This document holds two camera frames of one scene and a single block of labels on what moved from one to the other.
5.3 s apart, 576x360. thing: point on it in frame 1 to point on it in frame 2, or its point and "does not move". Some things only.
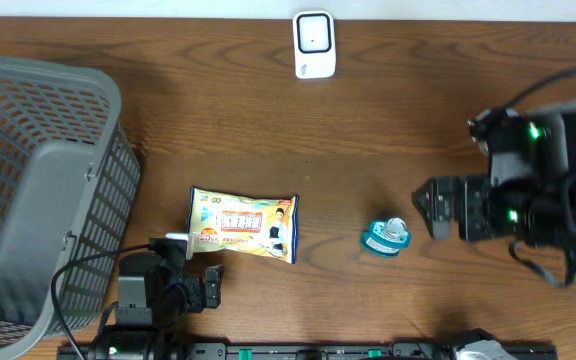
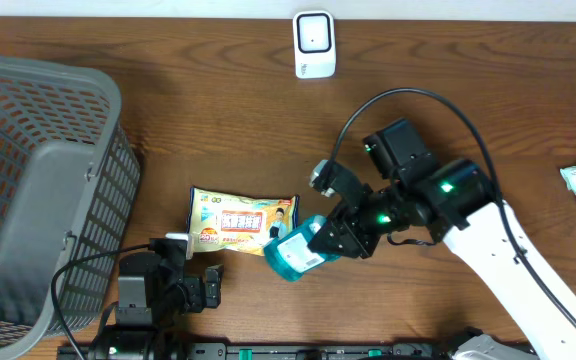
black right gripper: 484,217 to 347,222
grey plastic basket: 53,174 does not move
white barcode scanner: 314,42 does not move
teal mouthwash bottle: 387,237 to 289,257
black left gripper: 197,297 does not move
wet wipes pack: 260,226 does not move
